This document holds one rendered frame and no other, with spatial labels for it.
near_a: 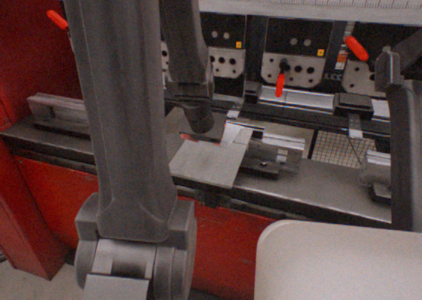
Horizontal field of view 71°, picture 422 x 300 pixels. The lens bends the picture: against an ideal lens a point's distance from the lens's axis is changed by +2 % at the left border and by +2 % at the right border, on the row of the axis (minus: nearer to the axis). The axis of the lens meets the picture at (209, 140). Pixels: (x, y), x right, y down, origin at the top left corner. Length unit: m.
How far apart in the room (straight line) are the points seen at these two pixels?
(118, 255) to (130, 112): 0.14
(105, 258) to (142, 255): 0.03
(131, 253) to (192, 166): 0.51
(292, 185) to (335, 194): 0.12
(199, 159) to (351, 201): 0.45
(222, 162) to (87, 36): 0.63
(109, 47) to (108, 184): 0.11
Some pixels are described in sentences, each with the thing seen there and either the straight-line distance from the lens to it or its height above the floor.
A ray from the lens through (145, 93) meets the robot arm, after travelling 0.20.
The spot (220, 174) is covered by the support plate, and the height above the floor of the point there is 1.00.
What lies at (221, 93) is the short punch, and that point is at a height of 1.11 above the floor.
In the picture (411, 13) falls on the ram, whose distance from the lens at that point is 0.78.
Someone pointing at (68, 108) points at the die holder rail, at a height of 0.96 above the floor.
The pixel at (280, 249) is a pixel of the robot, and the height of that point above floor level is 1.35.
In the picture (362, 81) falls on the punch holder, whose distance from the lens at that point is 0.81.
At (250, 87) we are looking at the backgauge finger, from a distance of 1.11.
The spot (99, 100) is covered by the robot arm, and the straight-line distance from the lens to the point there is 0.21.
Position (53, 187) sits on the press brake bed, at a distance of 1.40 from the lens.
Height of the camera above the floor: 1.50
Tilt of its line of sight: 35 degrees down
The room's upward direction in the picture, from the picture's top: straight up
